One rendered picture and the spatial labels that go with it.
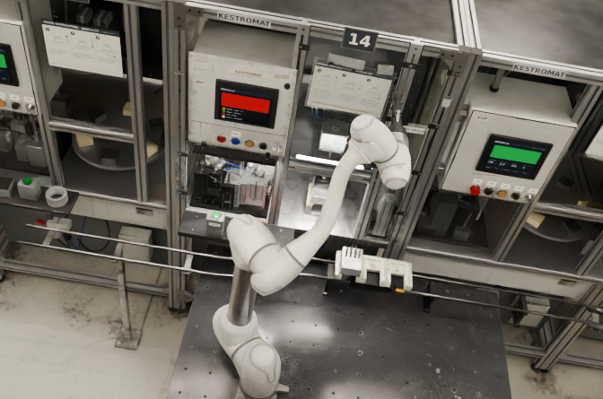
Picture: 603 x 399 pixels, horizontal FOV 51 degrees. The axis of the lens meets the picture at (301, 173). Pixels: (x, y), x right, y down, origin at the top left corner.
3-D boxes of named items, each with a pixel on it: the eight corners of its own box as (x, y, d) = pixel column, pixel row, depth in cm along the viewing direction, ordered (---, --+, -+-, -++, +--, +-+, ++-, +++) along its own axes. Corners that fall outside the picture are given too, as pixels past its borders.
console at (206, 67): (186, 145, 272) (187, 56, 240) (201, 104, 292) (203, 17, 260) (283, 161, 273) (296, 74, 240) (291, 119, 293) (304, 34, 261)
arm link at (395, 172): (416, 154, 223) (398, 132, 216) (416, 189, 214) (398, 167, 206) (388, 164, 229) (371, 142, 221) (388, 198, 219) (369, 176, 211)
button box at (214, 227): (205, 235, 297) (205, 219, 289) (209, 222, 303) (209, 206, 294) (222, 238, 297) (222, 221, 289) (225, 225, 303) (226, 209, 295)
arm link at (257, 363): (252, 406, 260) (257, 381, 245) (230, 370, 270) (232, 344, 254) (285, 387, 268) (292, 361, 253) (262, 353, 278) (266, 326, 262)
